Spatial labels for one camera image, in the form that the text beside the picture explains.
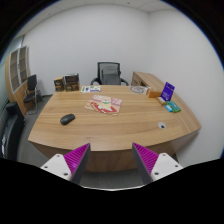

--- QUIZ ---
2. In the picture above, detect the wooden side cabinet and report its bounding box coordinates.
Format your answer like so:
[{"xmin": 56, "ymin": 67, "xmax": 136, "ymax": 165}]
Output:
[{"xmin": 131, "ymin": 71, "xmax": 164, "ymax": 91}]

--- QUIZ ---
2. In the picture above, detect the wooden office desk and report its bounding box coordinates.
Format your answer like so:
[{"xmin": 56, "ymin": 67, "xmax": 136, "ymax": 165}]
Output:
[{"xmin": 28, "ymin": 86, "xmax": 201, "ymax": 172}]

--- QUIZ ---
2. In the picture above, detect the green blue packet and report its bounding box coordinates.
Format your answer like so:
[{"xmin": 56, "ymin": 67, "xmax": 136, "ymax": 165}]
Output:
[{"xmin": 166, "ymin": 101, "xmax": 181, "ymax": 113}]

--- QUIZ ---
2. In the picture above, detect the black mesh office chair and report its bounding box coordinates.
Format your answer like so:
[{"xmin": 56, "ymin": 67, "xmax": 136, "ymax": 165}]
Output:
[{"xmin": 90, "ymin": 62, "xmax": 129, "ymax": 86}]

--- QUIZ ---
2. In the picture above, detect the black visitor chair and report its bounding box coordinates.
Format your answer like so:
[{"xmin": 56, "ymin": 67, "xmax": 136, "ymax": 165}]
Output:
[{"xmin": 23, "ymin": 74, "xmax": 42, "ymax": 115}]

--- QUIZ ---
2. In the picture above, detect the black computer mouse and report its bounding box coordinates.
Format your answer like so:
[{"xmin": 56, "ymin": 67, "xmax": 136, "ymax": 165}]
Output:
[{"xmin": 60, "ymin": 114, "xmax": 75, "ymax": 125}]

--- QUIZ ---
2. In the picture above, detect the white green leaflet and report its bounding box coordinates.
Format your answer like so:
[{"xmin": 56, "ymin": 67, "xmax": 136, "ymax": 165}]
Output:
[{"xmin": 81, "ymin": 86, "xmax": 101, "ymax": 93}]

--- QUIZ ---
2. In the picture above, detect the wooden bookshelf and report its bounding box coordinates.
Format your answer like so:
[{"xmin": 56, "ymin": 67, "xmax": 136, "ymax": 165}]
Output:
[{"xmin": 5, "ymin": 46, "xmax": 31, "ymax": 115}]

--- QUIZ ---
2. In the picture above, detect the desk cable grommet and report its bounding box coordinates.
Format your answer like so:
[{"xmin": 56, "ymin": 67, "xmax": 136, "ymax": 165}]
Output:
[{"xmin": 158, "ymin": 122, "xmax": 166, "ymax": 129}]

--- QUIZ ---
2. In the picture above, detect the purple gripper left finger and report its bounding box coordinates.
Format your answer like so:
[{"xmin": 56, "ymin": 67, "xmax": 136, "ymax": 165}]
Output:
[{"xmin": 41, "ymin": 143, "xmax": 91, "ymax": 184}]

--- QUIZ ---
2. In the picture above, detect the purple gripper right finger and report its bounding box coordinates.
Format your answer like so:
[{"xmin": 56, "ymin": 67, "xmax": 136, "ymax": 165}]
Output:
[{"xmin": 132, "ymin": 143, "xmax": 182, "ymax": 184}]

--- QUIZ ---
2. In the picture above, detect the brown cardboard box small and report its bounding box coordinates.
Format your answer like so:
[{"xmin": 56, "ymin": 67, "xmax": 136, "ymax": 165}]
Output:
[{"xmin": 54, "ymin": 77, "xmax": 64, "ymax": 92}]

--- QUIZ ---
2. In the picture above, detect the brown cardboard box large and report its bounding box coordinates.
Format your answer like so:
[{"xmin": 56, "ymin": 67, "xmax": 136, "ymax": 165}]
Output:
[{"xmin": 64, "ymin": 74, "xmax": 79, "ymax": 91}]

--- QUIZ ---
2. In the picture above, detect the orange small box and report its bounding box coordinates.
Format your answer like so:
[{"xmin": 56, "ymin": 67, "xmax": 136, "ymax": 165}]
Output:
[{"xmin": 147, "ymin": 89, "xmax": 161, "ymax": 98}]

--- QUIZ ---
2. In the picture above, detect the black sofa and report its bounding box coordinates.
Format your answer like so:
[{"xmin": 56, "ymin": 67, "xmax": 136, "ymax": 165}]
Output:
[{"xmin": 0, "ymin": 102, "xmax": 25, "ymax": 161}]

